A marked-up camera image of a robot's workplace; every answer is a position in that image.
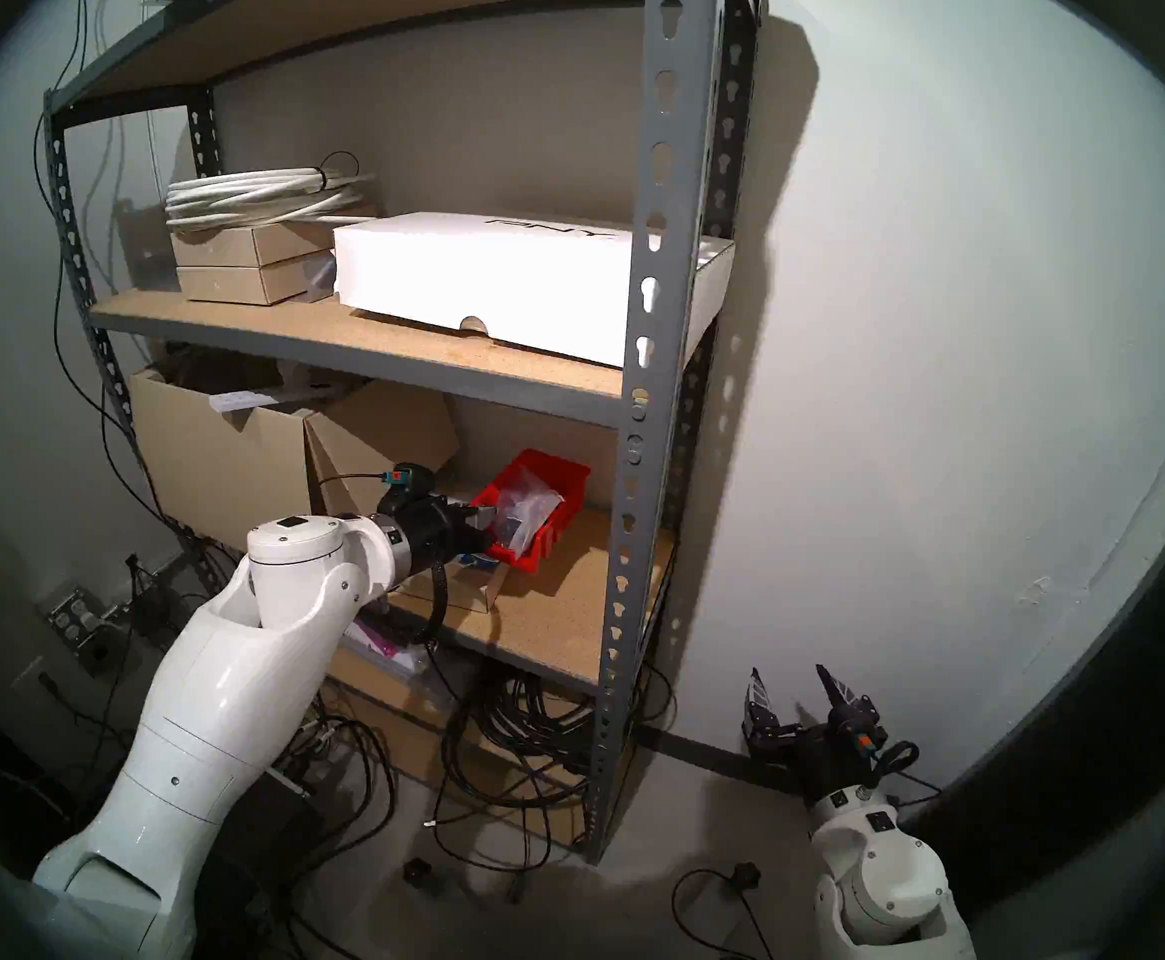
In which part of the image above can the large open cardboard box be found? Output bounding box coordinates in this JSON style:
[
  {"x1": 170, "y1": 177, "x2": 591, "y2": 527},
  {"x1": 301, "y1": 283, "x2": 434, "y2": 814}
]
[{"x1": 127, "y1": 346, "x2": 462, "y2": 584}]

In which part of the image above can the black cable along wall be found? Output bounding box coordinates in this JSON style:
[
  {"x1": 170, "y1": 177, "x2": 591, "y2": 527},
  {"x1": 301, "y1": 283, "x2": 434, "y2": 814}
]
[{"x1": 34, "y1": 88, "x2": 204, "y2": 569}]

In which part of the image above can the black cable bundle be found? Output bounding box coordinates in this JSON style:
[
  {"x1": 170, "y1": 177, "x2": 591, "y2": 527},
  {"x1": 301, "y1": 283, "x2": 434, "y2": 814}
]
[{"x1": 432, "y1": 658, "x2": 679, "y2": 869}]

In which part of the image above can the grey wall power outlet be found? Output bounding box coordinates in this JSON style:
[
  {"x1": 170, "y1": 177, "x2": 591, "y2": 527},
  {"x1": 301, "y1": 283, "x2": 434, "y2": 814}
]
[{"x1": 47, "y1": 588, "x2": 129, "y2": 677}]

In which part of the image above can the large white PNY box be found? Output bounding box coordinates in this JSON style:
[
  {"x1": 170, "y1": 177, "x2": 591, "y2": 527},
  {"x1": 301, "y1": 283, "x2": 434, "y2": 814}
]
[{"x1": 332, "y1": 211, "x2": 737, "y2": 369}]

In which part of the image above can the grey metal rack shelf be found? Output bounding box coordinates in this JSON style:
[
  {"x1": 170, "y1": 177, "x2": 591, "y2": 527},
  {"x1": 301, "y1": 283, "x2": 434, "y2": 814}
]
[{"x1": 42, "y1": 0, "x2": 769, "y2": 866}]

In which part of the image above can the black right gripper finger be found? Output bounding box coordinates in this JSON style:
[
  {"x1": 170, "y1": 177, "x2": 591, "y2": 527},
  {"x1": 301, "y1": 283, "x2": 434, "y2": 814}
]
[
  {"x1": 817, "y1": 665, "x2": 881, "y2": 734},
  {"x1": 742, "y1": 670, "x2": 779, "y2": 739}
]

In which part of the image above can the dark baseboard strip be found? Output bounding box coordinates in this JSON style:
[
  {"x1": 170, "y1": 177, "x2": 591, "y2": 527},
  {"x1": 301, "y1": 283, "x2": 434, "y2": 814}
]
[{"x1": 637, "y1": 723, "x2": 814, "y2": 794}]

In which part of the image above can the black thin floor cable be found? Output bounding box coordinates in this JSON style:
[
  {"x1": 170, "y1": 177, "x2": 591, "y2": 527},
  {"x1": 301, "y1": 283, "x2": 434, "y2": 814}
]
[{"x1": 670, "y1": 868, "x2": 774, "y2": 960}]

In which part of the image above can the white coiled cable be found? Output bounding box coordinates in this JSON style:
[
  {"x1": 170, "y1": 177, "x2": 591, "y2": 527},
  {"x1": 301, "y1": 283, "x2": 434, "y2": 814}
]
[{"x1": 164, "y1": 153, "x2": 376, "y2": 231}]

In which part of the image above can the black floor cable tangle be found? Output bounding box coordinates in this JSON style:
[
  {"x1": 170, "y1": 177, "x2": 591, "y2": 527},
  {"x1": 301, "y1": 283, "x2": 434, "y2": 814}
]
[{"x1": 72, "y1": 558, "x2": 244, "y2": 749}]

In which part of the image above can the flat cardboard box white disc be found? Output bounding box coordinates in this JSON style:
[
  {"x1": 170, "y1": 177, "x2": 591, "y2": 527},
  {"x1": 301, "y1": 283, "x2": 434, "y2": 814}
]
[{"x1": 387, "y1": 558, "x2": 514, "y2": 614}]

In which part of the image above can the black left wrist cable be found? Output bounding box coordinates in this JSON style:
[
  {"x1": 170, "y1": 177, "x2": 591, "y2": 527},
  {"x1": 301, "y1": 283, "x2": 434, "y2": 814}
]
[{"x1": 312, "y1": 473, "x2": 449, "y2": 649}]

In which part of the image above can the small tan cardboard box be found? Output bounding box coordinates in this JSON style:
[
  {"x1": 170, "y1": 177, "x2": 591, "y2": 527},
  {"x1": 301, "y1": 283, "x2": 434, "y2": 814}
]
[
  {"x1": 170, "y1": 220, "x2": 344, "y2": 269},
  {"x1": 177, "y1": 251, "x2": 336, "y2": 307}
]

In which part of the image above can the red plastic bin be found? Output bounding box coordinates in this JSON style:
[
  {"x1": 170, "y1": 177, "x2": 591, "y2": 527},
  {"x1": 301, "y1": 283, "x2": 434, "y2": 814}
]
[{"x1": 469, "y1": 449, "x2": 592, "y2": 574}]

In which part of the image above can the clear bag with black parts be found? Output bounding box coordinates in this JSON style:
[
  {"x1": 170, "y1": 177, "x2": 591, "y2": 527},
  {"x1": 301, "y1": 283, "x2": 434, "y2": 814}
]
[{"x1": 497, "y1": 468, "x2": 566, "y2": 529}]

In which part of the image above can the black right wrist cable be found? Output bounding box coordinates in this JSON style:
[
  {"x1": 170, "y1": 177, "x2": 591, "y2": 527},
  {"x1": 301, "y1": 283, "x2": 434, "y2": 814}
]
[{"x1": 872, "y1": 740, "x2": 926, "y2": 791}]

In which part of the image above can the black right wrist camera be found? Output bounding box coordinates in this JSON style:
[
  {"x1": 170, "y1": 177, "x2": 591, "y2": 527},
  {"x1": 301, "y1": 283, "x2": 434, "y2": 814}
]
[{"x1": 835, "y1": 718, "x2": 891, "y2": 769}]

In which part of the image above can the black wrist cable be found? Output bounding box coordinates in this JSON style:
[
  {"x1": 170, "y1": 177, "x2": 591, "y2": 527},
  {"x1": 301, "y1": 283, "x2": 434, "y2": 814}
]
[
  {"x1": 312, "y1": 473, "x2": 449, "y2": 649},
  {"x1": 872, "y1": 740, "x2": 926, "y2": 791}
]

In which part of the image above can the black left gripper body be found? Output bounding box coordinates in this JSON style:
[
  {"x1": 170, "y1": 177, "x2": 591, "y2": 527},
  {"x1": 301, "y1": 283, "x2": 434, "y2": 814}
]
[{"x1": 397, "y1": 495, "x2": 469, "y2": 569}]

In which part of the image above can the plastic bag with pink label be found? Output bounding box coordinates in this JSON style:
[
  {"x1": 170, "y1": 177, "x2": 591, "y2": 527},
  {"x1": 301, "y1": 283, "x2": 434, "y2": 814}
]
[{"x1": 347, "y1": 613, "x2": 434, "y2": 679}]

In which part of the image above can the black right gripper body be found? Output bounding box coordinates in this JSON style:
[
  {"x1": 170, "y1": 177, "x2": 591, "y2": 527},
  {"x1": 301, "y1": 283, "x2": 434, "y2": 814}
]
[{"x1": 742, "y1": 725, "x2": 869, "y2": 804}]

